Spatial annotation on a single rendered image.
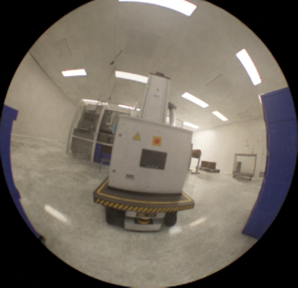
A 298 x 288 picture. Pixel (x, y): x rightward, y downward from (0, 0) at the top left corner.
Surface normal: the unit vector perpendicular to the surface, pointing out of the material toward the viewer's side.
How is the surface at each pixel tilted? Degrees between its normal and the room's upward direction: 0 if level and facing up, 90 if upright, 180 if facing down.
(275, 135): 90
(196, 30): 180
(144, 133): 90
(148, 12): 180
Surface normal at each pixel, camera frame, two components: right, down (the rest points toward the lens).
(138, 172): 0.15, -0.10
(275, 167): -0.94, -0.20
